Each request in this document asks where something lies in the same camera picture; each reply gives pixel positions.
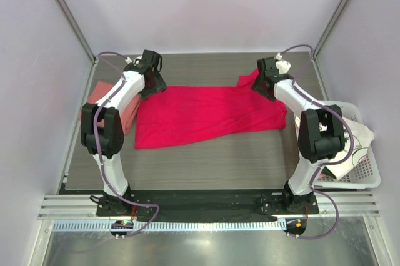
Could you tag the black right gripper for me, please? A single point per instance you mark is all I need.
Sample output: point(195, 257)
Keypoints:
point(257, 86)

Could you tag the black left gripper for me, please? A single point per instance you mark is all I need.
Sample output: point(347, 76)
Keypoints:
point(159, 85)

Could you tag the bright pink t shirt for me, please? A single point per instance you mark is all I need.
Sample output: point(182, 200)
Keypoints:
point(184, 114)

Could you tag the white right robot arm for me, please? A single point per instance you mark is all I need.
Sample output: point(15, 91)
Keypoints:
point(321, 131)

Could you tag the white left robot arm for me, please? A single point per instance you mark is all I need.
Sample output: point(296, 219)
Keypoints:
point(102, 129)

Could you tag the folded salmon pink t shirt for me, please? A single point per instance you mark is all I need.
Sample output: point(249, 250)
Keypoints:
point(128, 115)

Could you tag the dark green garment in basket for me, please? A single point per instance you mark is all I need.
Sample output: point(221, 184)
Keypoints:
point(327, 174)

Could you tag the white printed t shirt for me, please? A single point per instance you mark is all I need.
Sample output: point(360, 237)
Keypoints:
point(362, 139)

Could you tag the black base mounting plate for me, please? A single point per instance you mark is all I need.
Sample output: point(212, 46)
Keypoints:
point(212, 206)

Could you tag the white perforated plastic basket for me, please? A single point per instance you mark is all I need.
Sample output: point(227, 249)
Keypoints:
point(364, 176)

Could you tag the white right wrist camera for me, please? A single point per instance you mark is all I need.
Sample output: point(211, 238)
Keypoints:
point(282, 65)

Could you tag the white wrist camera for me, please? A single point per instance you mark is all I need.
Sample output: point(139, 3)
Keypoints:
point(135, 60)
point(282, 65)

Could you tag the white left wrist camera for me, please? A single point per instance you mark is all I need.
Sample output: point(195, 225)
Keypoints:
point(135, 60)

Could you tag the right aluminium frame post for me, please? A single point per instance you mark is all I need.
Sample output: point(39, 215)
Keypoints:
point(334, 19)

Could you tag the aluminium frame post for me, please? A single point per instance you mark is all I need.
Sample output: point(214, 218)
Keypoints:
point(74, 26)
point(334, 19)

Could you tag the left aluminium frame post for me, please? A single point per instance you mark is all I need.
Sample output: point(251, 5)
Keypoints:
point(74, 26)

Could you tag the white slotted cable duct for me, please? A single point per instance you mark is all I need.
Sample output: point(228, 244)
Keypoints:
point(127, 226)

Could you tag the aluminium front rail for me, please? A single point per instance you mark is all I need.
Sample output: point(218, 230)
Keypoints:
point(350, 204)

